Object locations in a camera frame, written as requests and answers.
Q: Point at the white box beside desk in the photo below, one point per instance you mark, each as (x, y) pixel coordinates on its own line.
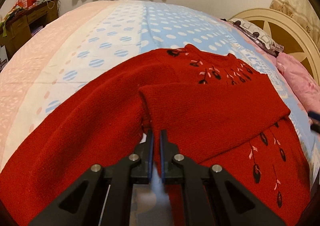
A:
(3, 58)

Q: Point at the pink quilt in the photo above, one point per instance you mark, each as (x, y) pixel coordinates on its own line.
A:
(300, 81)

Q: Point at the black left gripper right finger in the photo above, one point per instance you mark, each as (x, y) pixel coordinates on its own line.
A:
(211, 196)

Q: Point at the cream star headboard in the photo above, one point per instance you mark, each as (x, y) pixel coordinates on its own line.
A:
(287, 32)

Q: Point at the blue pink polka-dot bedspread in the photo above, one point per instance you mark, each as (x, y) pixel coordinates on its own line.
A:
(90, 40)

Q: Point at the white black patterned pillow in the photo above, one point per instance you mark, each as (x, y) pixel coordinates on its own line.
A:
(257, 35)

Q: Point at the beige curtain by headboard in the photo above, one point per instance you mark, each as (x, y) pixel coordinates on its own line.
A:
(302, 12)

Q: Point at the red knit sweater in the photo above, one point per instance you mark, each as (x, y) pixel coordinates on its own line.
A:
(216, 109)

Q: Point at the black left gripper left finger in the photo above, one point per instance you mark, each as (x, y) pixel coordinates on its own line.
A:
(102, 195)

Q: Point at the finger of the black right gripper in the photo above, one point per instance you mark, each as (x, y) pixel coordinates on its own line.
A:
(315, 118)

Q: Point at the dark wooden desk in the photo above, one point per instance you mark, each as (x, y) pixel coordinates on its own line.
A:
(23, 25)

